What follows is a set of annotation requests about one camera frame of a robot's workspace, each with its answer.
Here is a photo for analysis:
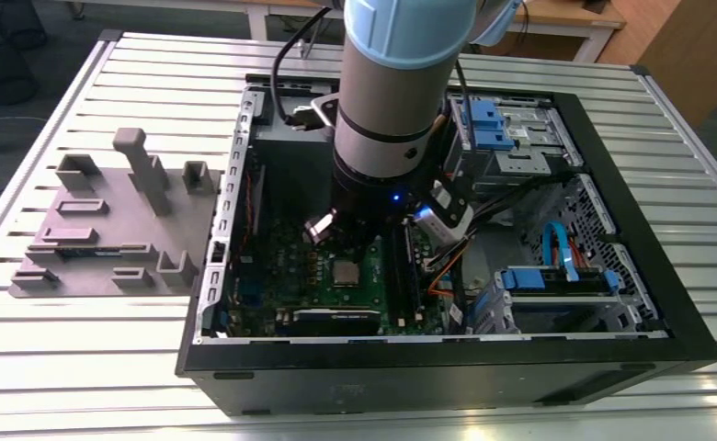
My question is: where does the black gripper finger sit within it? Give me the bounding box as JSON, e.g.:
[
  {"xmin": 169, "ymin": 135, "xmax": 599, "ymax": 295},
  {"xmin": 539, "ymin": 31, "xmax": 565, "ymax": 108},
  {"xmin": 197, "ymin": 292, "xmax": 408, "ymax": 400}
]
[{"xmin": 300, "ymin": 209, "xmax": 340, "ymax": 247}]

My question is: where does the silver square CPU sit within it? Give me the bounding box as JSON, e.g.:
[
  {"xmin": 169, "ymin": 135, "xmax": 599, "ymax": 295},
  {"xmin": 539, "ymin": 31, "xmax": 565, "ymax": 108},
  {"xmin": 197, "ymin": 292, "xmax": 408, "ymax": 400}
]
[{"xmin": 331, "ymin": 260, "xmax": 360, "ymax": 287}]

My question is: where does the CPU socket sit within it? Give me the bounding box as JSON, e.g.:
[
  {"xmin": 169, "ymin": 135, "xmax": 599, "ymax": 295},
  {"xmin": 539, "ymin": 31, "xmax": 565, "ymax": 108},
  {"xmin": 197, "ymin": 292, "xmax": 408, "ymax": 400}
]
[{"xmin": 329, "ymin": 256, "xmax": 376, "ymax": 290}]

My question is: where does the grey power supply unit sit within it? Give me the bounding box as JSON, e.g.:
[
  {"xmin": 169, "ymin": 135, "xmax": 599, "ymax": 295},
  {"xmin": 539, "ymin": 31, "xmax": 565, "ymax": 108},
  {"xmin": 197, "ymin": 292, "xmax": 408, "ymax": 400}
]
[{"xmin": 251, "ymin": 96, "xmax": 341, "ymax": 221}]

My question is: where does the green motherboard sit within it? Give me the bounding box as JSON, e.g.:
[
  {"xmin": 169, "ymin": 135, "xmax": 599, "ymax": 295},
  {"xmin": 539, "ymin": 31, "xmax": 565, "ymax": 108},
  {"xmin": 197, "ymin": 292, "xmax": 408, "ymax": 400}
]
[{"xmin": 228, "ymin": 201, "xmax": 451, "ymax": 336}]

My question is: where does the black RAM slot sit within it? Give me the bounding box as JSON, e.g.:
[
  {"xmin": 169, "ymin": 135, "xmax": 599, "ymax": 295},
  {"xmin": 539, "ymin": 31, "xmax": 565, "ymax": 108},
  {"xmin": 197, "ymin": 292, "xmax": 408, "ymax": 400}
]
[
  {"xmin": 401, "ymin": 224, "xmax": 425, "ymax": 324},
  {"xmin": 384, "ymin": 233, "xmax": 405, "ymax": 325}
]

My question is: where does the black graphics card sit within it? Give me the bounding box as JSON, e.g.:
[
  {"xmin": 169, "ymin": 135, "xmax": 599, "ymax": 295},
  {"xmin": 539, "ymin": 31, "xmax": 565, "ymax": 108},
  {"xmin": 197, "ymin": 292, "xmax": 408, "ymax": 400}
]
[{"xmin": 289, "ymin": 306, "xmax": 384, "ymax": 337}]

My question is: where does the grey metal drive cage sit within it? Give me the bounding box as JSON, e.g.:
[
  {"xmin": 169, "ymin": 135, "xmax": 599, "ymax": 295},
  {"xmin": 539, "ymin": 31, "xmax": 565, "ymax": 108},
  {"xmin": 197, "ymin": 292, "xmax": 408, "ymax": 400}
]
[{"xmin": 447, "ymin": 94, "xmax": 584, "ymax": 199}]

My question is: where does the hard disk in blue carrier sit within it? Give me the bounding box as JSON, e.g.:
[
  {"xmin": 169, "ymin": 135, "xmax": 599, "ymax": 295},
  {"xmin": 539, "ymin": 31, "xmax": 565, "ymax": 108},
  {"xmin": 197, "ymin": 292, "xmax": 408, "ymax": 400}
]
[{"xmin": 499, "ymin": 267, "xmax": 620, "ymax": 296}]

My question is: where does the grey parts rack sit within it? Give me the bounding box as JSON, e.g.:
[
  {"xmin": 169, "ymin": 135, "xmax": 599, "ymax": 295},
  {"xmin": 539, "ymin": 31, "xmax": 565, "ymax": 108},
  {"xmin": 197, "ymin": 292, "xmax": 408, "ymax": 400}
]
[{"xmin": 7, "ymin": 128, "xmax": 228, "ymax": 300}]

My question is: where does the black open PC case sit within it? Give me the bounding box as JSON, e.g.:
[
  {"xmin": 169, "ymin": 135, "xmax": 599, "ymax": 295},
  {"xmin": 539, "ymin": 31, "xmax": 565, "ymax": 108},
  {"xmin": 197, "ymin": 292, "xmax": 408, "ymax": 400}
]
[{"xmin": 175, "ymin": 72, "xmax": 717, "ymax": 418}]

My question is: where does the dark RAM stick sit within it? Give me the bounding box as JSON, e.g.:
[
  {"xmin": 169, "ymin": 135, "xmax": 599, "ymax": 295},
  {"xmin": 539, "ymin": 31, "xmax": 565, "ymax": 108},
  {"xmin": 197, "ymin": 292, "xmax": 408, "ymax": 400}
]
[{"xmin": 53, "ymin": 246, "xmax": 149, "ymax": 260}]

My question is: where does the metal disk bay cage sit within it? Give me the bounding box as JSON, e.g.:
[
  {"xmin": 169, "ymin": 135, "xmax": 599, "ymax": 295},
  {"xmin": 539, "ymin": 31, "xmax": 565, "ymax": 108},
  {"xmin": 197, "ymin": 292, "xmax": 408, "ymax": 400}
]
[{"xmin": 465, "ymin": 267, "xmax": 671, "ymax": 337}]

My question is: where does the wooden cabinet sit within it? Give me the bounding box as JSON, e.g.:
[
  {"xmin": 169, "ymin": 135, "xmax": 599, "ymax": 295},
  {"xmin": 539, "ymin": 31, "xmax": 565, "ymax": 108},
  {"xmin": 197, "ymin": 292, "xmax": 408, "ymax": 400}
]
[{"xmin": 596, "ymin": 0, "xmax": 717, "ymax": 130}]

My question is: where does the orange wire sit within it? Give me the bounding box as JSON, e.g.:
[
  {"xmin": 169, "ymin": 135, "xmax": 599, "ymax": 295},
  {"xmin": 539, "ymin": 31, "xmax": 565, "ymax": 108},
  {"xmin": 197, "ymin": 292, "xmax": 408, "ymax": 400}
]
[{"xmin": 425, "ymin": 268, "xmax": 457, "ymax": 302}]

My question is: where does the thick black cable bundle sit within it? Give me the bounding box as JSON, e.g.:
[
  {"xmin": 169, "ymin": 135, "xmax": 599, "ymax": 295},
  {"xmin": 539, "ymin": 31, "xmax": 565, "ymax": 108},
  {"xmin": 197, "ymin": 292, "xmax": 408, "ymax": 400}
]
[{"xmin": 421, "ymin": 172, "xmax": 584, "ymax": 275}]

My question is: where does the blue plastic bay bracket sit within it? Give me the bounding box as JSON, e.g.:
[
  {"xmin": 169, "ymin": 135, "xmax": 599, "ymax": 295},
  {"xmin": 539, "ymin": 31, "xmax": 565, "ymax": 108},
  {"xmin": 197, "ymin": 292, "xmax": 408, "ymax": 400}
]
[{"xmin": 467, "ymin": 99, "xmax": 517, "ymax": 151}]

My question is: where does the black camera cable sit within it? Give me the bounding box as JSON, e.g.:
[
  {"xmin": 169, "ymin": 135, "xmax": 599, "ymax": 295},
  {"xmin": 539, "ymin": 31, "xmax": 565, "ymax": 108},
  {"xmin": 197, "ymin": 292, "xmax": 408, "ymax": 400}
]
[
  {"xmin": 449, "ymin": 59, "xmax": 480, "ymax": 139},
  {"xmin": 269, "ymin": 6, "xmax": 332, "ymax": 134}
]

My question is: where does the light blue wire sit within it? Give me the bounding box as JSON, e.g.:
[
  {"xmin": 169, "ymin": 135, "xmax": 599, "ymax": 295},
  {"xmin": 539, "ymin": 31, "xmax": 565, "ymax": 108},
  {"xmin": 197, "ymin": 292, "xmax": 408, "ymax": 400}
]
[{"xmin": 541, "ymin": 220, "xmax": 580, "ymax": 282}]

